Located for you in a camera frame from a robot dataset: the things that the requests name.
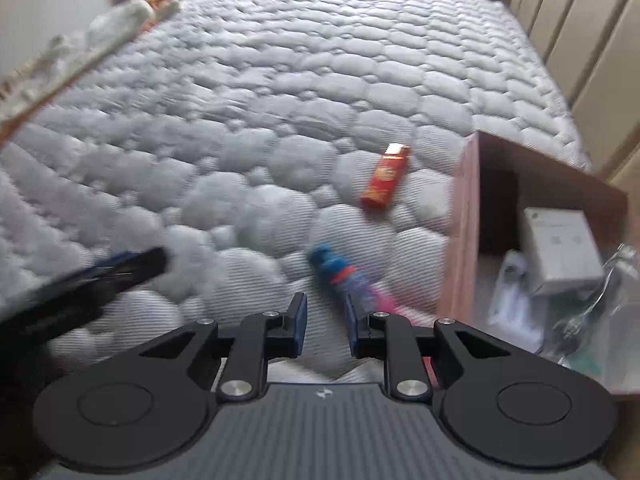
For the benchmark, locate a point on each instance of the beige padded headboard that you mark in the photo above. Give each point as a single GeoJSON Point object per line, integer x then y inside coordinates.
{"type": "Point", "coordinates": [591, 49]}

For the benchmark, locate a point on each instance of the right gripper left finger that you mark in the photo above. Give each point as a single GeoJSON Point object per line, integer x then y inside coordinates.
{"type": "Point", "coordinates": [260, 338]}

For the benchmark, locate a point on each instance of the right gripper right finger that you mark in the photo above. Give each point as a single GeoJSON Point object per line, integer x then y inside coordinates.
{"type": "Point", "coordinates": [389, 338]}

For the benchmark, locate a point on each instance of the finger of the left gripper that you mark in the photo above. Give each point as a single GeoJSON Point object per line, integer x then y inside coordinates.
{"type": "Point", "coordinates": [125, 268]}
{"type": "Point", "coordinates": [102, 292]}

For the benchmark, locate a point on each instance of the red blue tube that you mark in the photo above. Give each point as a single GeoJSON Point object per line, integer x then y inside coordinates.
{"type": "Point", "coordinates": [344, 279]}

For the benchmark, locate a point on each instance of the clear bag with parts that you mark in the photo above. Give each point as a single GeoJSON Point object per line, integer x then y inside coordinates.
{"type": "Point", "coordinates": [579, 320]}

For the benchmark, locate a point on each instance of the white folded cloth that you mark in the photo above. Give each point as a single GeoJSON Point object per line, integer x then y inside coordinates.
{"type": "Point", "coordinates": [68, 57]}

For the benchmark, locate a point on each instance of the quilted grey mattress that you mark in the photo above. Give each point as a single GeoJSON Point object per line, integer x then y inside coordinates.
{"type": "Point", "coordinates": [240, 134]}

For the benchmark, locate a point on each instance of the pink cardboard box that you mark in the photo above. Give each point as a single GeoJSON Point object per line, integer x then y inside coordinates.
{"type": "Point", "coordinates": [507, 197]}

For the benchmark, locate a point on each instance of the white cable box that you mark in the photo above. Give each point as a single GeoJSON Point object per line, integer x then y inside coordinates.
{"type": "Point", "coordinates": [560, 251]}

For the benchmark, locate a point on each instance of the red lighter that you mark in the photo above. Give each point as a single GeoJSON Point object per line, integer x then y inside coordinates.
{"type": "Point", "coordinates": [386, 177]}

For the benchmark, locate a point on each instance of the green plastic tool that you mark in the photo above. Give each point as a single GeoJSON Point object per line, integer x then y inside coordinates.
{"type": "Point", "coordinates": [583, 361]}

